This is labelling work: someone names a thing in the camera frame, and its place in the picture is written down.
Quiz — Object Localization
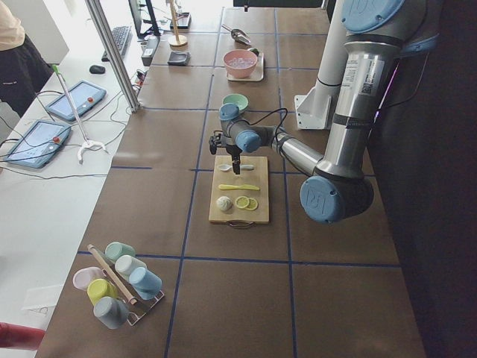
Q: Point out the teach pendant near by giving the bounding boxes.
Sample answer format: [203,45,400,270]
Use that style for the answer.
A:
[4,120,72,169]

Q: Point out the dark square dish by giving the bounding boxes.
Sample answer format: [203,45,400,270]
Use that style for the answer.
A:
[167,51,191,66]

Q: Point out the person in dark trousers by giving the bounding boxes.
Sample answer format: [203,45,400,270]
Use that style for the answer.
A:
[1,3,53,116]

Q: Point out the wire cup rack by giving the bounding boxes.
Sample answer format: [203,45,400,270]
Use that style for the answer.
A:
[117,287,165,326]

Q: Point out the white square tray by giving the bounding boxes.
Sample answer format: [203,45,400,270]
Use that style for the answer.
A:
[226,51,265,82]

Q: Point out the white ceramic spoon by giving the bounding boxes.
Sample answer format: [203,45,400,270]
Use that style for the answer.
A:
[217,163,254,172]

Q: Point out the blue cup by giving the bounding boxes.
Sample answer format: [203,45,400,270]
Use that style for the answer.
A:
[129,267,162,300]

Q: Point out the wooden cutting board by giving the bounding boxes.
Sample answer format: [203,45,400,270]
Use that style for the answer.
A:
[209,155,270,224]

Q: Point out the green bowl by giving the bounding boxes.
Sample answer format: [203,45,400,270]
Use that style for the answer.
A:
[222,93,249,114]

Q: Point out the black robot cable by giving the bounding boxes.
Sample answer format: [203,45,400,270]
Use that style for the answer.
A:
[245,107,288,142]

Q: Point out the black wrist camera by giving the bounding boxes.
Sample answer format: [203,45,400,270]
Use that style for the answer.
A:
[208,131,223,155]

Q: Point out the pink cup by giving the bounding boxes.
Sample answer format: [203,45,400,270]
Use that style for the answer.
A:
[72,266,104,291]

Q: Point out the clear ice cubes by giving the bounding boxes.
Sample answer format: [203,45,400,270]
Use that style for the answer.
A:
[226,57,256,69]

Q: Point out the white grabber stick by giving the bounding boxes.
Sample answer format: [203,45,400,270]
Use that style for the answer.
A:
[52,65,108,164]

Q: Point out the stainless steel ice scoop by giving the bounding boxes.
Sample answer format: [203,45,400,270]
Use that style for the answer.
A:
[221,24,251,45]

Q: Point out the black monitor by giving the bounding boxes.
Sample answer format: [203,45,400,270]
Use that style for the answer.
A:
[128,0,161,40]

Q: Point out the green cup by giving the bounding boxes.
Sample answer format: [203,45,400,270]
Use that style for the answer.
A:
[104,242,136,263]

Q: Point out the grey cup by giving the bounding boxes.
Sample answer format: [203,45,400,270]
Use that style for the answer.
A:
[93,296,129,330]

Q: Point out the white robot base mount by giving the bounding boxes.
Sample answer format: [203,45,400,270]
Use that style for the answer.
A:
[294,83,334,130]

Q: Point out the black keyboard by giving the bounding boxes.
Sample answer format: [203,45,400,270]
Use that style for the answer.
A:
[112,25,132,58]

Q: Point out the teach pendant far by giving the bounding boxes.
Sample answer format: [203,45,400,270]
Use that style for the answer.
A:
[45,81,107,122]

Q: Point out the yellow cup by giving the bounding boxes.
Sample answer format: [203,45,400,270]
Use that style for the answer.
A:
[86,278,119,305]

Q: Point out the wooden rack handle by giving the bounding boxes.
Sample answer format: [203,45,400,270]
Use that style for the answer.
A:
[87,244,138,305]

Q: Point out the white steamed bun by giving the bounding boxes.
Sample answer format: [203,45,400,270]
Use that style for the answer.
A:
[215,195,233,213]

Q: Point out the teach pendant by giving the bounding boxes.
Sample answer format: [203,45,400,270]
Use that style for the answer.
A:
[4,120,72,169]
[45,81,107,122]

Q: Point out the white cup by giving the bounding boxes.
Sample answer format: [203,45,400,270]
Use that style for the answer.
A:
[115,254,147,281]

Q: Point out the aluminium frame post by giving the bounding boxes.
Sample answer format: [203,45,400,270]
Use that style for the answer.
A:
[85,0,140,113]

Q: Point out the red object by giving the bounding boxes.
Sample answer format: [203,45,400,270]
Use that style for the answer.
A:
[1,322,45,351]

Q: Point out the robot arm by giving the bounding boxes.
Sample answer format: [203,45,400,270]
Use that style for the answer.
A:
[209,1,443,223]

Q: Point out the black computer mouse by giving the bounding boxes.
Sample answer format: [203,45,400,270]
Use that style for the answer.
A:
[89,65,106,75]

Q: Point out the yellow plastic knife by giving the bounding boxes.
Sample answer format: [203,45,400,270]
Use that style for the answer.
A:
[218,184,260,191]

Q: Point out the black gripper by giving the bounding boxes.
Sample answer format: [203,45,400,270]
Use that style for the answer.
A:
[224,144,241,175]

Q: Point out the pink bowl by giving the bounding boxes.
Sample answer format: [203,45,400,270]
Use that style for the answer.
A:
[223,49,258,78]

